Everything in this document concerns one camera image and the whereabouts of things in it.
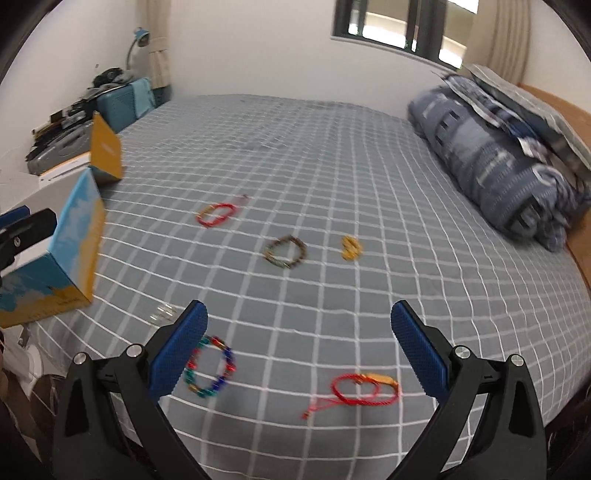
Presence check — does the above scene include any white round stand base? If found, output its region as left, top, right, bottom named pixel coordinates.
left=4, top=323, right=47, bottom=384

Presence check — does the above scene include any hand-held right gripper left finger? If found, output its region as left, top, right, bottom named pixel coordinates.
left=51, top=300, right=213, bottom=480

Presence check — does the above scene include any multicoloured glass bead bracelet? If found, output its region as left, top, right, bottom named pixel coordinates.
left=184, top=336, right=237, bottom=398

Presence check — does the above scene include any dark framed window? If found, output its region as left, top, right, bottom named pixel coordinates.
left=330, top=0, right=481, bottom=70

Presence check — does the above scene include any amber yellow bead bracelet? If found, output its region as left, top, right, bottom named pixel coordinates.
left=341, top=235, right=365, bottom=261

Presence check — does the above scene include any teal hard suitcase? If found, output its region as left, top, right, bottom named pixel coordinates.
left=97, top=78, right=155, bottom=134

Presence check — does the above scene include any brown wooden bed frame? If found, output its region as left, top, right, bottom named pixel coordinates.
left=517, top=83, right=591, bottom=296

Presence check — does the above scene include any grey checked bed sheet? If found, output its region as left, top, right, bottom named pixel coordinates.
left=32, top=95, right=591, bottom=480

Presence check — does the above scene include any dark clutter pile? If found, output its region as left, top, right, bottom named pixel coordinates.
left=32, top=99, right=100, bottom=139

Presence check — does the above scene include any brown wooden bead bracelet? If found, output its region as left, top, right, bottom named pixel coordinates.
left=264, top=235, right=308, bottom=269

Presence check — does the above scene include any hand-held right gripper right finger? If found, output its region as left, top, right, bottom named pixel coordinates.
left=390, top=300, right=548, bottom=480

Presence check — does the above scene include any beige curtain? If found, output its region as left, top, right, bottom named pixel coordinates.
left=480, top=0, right=532, bottom=86
left=145, top=0, right=174, bottom=102

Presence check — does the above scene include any grey hard suitcase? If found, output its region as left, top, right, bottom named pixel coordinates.
left=25, top=124, right=93, bottom=176

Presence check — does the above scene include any blue desk lamp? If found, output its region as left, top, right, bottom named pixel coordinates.
left=124, top=27, right=151, bottom=75

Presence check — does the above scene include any blue yellow white cardboard box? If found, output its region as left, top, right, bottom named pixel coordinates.
left=0, top=111, right=125, bottom=329

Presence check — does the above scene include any black bag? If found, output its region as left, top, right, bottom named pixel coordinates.
left=92, top=68, right=134, bottom=88

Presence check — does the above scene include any grey checked pillow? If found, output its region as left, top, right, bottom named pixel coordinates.
left=434, top=64, right=591, bottom=171

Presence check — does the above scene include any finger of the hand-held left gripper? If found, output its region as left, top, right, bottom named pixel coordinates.
left=0, top=209, right=58, bottom=273
left=0, top=206, right=31, bottom=228

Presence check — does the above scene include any red string bracelet gold charm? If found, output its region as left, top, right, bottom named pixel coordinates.
left=302, top=373, right=402, bottom=420

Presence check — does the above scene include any plain red string bracelet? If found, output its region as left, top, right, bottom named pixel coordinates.
left=198, top=202, right=237, bottom=228

